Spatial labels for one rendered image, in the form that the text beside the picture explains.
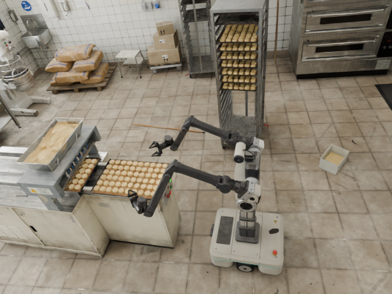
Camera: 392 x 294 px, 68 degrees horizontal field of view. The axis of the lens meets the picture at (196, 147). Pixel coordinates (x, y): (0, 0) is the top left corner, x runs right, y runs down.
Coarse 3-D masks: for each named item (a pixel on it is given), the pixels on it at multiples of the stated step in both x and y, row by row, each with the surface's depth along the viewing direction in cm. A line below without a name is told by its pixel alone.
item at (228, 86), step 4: (224, 84) 333; (228, 84) 332; (232, 84) 330; (236, 84) 329; (240, 84) 328; (244, 84) 331; (248, 84) 326; (252, 84) 325; (224, 88) 328; (228, 88) 328; (232, 88) 327; (236, 88) 324; (240, 88) 322; (244, 88) 324; (248, 88) 320; (252, 88) 319; (256, 88) 321
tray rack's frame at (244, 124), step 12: (216, 0) 289; (228, 0) 285; (240, 0) 280; (252, 0) 276; (264, 0) 271; (216, 12) 270; (228, 12) 267; (264, 36) 333; (264, 48) 342; (264, 60) 352; (264, 72) 363; (264, 84) 374; (264, 96) 386; (240, 120) 412; (252, 120) 409; (240, 132) 393; (252, 132) 390
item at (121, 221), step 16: (96, 176) 265; (96, 208) 264; (112, 208) 258; (128, 208) 253; (160, 208) 244; (176, 208) 289; (112, 224) 278; (128, 224) 272; (144, 224) 266; (160, 224) 260; (176, 224) 291; (128, 240) 295; (144, 240) 288; (160, 240) 281
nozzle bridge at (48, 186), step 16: (96, 128) 268; (80, 144) 248; (64, 160) 235; (80, 160) 253; (32, 176) 226; (48, 176) 223; (64, 176) 240; (32, 192) 228; (48, 192) 223; (64, 192) 228; (48, 208) 241
